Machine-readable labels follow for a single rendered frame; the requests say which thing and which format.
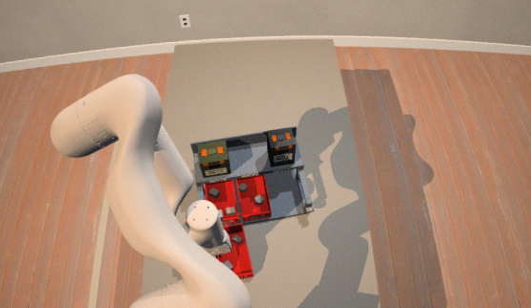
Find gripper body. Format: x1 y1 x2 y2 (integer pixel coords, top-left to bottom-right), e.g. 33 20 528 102
203 230 232 255

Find red open-front bin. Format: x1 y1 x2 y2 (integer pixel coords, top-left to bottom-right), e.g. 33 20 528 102
205 180 240 225
236 174 271 221
217 223 254 279

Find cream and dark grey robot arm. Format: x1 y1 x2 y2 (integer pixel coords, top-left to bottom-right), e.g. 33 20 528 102
51 74 252 308

